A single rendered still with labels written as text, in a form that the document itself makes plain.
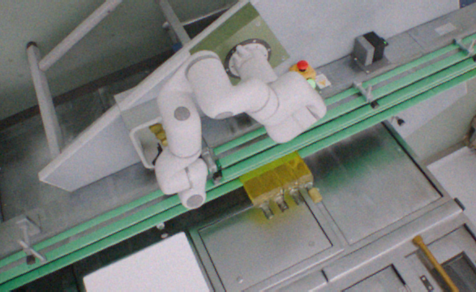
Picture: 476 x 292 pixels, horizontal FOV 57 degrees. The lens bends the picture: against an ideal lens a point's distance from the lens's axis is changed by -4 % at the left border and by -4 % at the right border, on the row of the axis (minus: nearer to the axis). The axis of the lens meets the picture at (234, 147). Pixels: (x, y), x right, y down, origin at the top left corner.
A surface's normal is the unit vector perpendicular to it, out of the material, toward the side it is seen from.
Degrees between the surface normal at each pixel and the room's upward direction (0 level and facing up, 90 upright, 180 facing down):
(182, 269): 90
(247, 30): 3
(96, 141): 0
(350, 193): 91
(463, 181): 90
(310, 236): 90
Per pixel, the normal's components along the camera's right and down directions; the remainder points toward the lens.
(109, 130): 0.42, 0.73
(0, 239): -0.11, -0.55
